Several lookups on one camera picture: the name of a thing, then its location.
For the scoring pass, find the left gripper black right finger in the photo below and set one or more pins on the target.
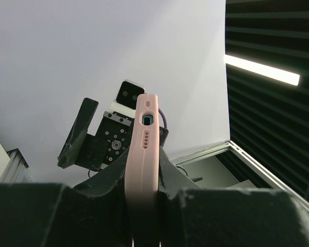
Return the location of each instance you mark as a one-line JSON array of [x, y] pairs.
[[194, 216]]

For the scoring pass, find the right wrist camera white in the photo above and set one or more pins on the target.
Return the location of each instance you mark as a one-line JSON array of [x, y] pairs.
[[125, 100]]

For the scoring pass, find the aluminium front rail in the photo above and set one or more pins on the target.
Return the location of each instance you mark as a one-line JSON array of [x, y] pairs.
[[247, 159]]

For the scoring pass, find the ceiling light strip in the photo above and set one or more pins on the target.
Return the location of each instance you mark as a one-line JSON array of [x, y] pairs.
[[263, 70]]

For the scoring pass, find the teal phone black screen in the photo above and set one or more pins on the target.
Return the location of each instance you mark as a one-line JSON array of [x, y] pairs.
[[147, 120]]

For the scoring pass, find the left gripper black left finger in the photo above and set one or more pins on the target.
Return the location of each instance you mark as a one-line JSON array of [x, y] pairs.
[[93, 213]]

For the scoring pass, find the pink phone case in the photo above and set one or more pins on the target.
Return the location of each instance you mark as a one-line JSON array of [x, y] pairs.
[[142, 174]]

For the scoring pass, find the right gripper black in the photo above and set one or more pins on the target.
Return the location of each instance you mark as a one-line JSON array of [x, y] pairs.
[[96, 152]]

